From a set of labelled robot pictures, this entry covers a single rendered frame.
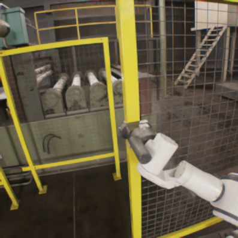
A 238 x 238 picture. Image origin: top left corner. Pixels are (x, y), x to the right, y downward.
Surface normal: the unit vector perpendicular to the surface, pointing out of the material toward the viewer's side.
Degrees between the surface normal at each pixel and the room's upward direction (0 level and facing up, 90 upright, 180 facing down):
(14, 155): 90
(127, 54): 90
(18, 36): 90
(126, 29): 90
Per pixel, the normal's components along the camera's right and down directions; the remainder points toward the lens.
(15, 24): 0.22, 0.36
